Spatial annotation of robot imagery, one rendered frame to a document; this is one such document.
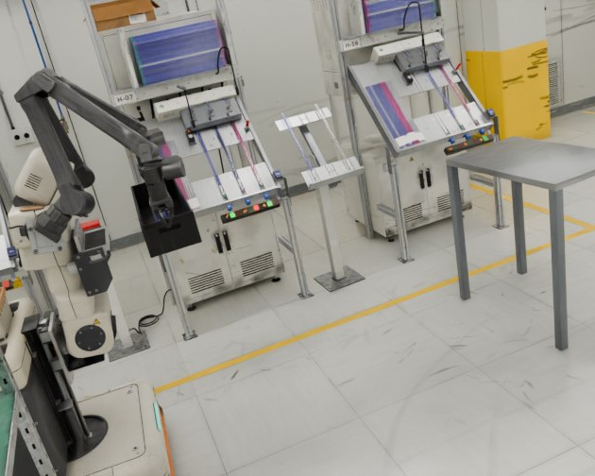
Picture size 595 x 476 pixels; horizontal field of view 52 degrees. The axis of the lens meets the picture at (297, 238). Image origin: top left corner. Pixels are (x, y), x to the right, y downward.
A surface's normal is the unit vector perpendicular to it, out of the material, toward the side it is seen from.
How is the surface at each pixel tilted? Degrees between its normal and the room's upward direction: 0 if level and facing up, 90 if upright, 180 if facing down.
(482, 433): 0
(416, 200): 90
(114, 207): 90
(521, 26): 90
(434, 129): 44
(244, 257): 90
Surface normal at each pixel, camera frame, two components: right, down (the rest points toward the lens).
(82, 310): 0.30, 0.30
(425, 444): -0.19, -0.91
